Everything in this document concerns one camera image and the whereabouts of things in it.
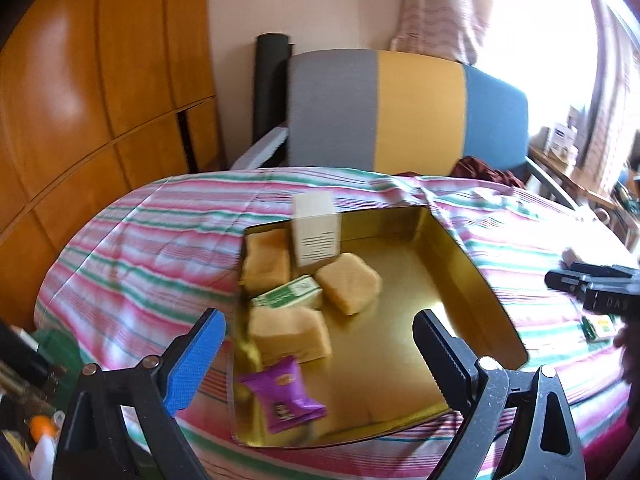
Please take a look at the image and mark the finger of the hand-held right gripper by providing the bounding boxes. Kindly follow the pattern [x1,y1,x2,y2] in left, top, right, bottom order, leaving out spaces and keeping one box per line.
[545,269,593,292]
[569,261,633,279]

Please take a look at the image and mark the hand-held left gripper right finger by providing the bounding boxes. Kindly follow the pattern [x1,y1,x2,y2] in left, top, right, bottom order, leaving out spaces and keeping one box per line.
[412,309,586,480]

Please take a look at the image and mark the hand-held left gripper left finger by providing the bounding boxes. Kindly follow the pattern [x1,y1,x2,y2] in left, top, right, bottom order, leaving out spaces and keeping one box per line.
[52,307,227,480]

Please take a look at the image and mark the yellow green packet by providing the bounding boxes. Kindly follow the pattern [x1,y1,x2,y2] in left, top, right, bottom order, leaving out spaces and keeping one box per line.
[581,314,617,343]

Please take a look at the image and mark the gold tin box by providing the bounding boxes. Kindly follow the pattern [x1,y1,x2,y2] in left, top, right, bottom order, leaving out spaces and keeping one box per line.
[227,205,530,448]

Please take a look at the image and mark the purple snack packet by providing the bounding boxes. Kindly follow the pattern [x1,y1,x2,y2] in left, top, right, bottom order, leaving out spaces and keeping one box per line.
[239,355,328,435]

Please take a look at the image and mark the yellow sponge cake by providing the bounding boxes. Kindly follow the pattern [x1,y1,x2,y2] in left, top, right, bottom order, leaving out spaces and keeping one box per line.
[248,306,332,367]
[242,230,292,293]
[315,252,383,317]

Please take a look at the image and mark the small green box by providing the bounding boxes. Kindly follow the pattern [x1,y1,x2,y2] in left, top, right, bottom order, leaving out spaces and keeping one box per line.
[250,276,323,311]

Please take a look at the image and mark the white carton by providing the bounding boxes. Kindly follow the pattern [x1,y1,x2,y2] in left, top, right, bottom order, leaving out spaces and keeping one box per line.
[291,191,342,268]

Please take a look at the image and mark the person's right hand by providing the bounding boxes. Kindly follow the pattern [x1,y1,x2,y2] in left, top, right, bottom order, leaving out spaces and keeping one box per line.
[614,310,640,386]

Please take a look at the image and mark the striped tablecloth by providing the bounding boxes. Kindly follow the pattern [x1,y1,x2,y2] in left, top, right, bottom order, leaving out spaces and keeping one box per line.
[34,167,640,480]

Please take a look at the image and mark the wooden side table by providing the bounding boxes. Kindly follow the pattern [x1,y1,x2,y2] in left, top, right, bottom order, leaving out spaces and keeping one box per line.
[527,145,616,211]

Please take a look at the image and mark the white blue product box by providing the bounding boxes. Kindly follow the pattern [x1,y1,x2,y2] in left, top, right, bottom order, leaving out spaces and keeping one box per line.
[545,125,578,158]

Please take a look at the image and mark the green bag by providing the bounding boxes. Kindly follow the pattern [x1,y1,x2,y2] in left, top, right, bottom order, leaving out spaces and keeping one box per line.
[32,327,83,386]

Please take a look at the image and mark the striped beige curtain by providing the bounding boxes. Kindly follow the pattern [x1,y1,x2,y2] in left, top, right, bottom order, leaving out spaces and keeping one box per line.
[575,0,640,201]

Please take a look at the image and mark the dark red cloth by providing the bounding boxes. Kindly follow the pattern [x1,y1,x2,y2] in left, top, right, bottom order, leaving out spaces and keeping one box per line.
[452,156,523,188]

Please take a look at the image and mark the red blanket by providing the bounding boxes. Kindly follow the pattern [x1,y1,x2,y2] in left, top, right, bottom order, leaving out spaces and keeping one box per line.
[582,402,640,480]

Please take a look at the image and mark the white bottle orange cap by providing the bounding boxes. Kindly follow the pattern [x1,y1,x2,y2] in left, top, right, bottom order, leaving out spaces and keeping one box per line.
[29,410,66,480]

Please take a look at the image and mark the grey yellow blue armchair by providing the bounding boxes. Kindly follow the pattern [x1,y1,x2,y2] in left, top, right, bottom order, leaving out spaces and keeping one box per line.
[230,49,578,208]

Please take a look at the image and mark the window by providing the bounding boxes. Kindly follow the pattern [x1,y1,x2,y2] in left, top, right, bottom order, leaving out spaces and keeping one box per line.
[492,0,601,126]

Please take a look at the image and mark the black rolled mat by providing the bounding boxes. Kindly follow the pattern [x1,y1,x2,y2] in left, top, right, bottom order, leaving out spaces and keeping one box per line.
[252,32,291,146]

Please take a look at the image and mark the wooden wardrobe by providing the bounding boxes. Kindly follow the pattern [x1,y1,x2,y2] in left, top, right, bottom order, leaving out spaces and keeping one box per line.
[0,0,223,331]

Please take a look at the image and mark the pink patterned curtain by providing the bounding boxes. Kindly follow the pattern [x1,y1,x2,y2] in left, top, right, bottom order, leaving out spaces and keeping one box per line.
[390,0,496,66]

